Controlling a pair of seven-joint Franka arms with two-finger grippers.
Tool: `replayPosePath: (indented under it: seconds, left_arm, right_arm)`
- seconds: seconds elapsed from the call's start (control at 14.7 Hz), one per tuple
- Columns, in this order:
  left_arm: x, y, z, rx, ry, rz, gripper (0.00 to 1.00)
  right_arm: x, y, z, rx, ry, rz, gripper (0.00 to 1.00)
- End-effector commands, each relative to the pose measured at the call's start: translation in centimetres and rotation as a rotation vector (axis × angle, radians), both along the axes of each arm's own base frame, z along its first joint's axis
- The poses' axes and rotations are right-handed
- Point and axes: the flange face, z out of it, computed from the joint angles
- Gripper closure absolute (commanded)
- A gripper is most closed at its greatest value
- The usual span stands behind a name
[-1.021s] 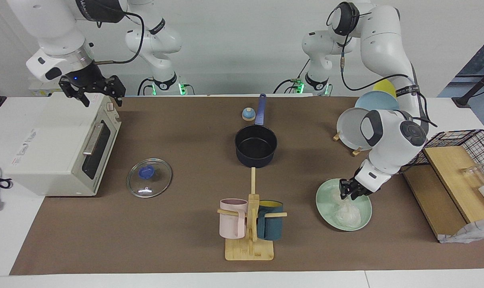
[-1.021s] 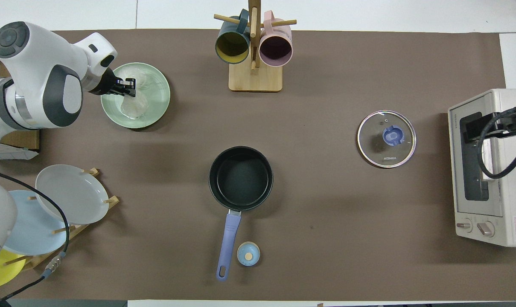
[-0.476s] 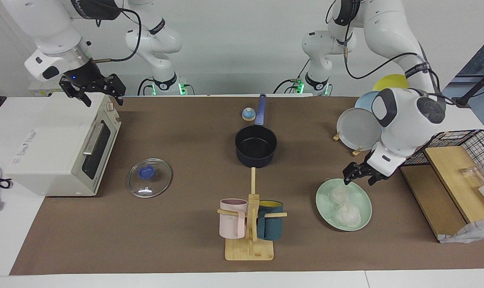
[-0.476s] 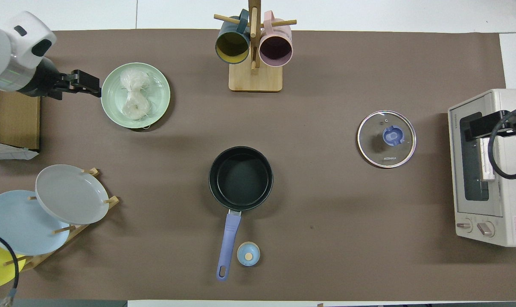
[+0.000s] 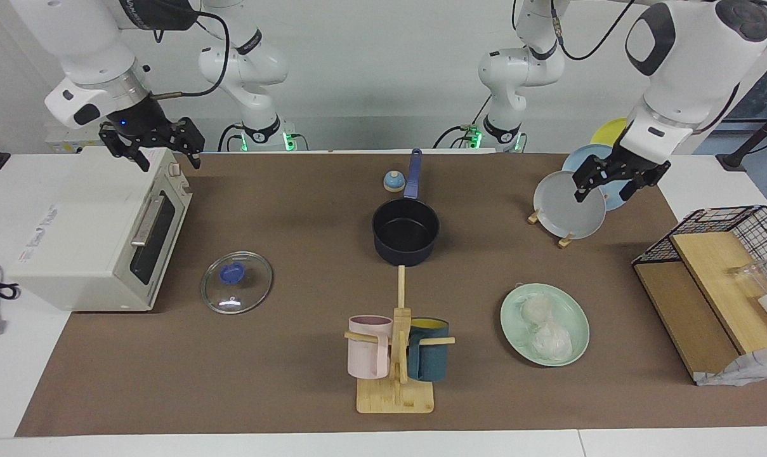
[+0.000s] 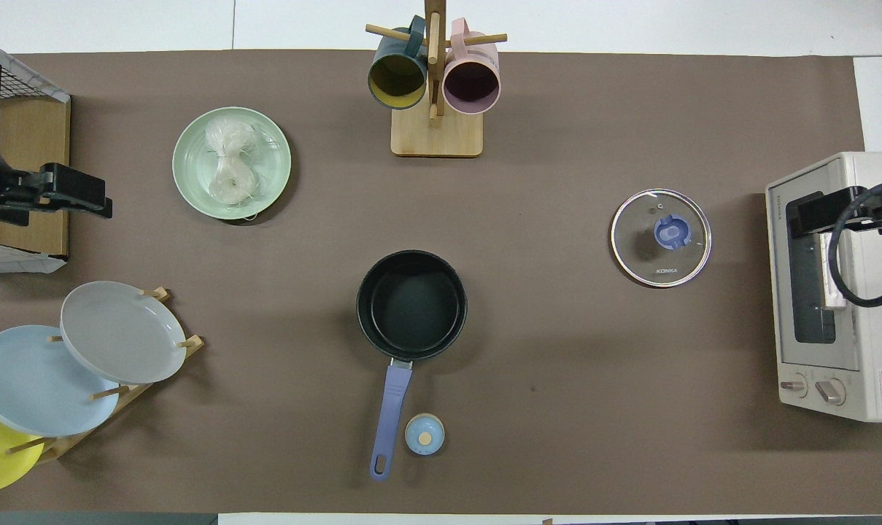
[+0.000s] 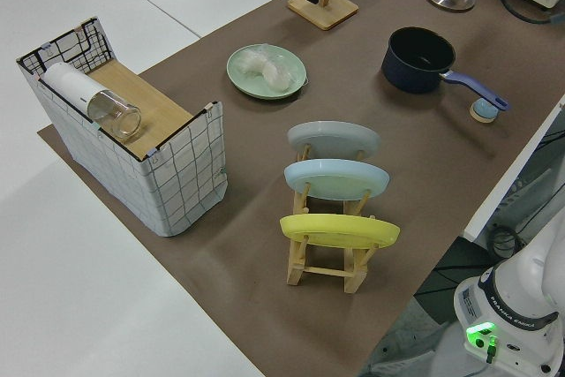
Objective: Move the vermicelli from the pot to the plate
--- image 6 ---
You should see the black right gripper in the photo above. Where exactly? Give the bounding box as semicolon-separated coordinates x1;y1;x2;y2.
786;179;882;239

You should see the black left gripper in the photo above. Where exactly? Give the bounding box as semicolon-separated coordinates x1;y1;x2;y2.
0;164;113;223

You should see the glass lid with blue knob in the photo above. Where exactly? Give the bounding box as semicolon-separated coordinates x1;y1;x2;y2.
610;188;713;288

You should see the white vermicelli bundle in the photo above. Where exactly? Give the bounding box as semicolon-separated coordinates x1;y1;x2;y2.
204;117;270;219

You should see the light green plate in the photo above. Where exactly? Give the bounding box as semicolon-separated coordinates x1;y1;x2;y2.
172;106;293;221

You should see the grey plate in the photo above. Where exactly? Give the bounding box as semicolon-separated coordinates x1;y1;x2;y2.
60;281;187;385

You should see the light blue plate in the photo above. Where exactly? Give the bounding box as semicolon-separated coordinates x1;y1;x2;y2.
0;324;120;438

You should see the wooden plate rack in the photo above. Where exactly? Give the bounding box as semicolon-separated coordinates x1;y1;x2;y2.
4;287;206;465

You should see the cream toaster oven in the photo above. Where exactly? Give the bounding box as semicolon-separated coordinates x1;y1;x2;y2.
765;151;882;424

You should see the marbled white cloth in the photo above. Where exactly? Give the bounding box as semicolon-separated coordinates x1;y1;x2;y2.
0;35;71;103

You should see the brown table mat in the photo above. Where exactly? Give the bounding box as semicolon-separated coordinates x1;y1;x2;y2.
0;50;882;515

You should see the dark teal mug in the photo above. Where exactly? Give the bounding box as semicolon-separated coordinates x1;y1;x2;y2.
368;16;428;110

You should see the wooden mug tree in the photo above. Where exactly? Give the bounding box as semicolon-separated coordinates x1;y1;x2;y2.
365;0;508;158

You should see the pink mug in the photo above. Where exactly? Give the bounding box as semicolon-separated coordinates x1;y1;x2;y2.
442;18;501;115

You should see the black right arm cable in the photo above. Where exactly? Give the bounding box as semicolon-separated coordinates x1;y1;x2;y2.
827;179;882;308

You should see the black wire basket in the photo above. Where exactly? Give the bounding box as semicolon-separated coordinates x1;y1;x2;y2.
0;35;71;275

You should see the dark pot with purple handle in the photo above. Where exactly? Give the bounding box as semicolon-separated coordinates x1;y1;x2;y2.
356;250;468;482

